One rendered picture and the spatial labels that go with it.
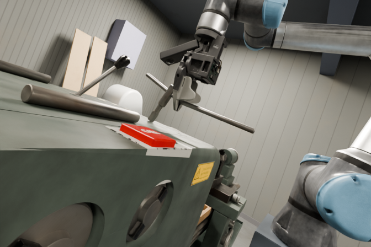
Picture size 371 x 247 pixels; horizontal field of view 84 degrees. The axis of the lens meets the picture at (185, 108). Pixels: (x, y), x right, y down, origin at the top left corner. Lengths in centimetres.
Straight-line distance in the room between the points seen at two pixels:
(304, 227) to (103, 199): 50
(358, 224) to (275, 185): 340
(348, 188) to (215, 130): 374
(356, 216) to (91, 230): 42
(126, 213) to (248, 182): 371
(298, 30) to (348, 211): 45
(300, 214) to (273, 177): 324
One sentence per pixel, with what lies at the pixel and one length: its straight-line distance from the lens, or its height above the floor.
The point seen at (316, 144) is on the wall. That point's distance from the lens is 383.
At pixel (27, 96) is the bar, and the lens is 30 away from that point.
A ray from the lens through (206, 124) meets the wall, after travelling 423.
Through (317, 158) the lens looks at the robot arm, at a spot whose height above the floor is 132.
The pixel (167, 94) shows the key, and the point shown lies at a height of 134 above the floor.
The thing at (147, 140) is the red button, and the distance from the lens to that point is 26.
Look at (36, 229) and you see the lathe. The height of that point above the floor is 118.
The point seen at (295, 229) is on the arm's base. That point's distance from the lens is 63.
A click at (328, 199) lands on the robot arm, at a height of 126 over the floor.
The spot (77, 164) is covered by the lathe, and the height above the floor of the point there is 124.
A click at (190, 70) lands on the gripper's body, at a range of 52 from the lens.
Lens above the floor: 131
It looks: 2 degrees up
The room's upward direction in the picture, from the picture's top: 21 degrees clockwise
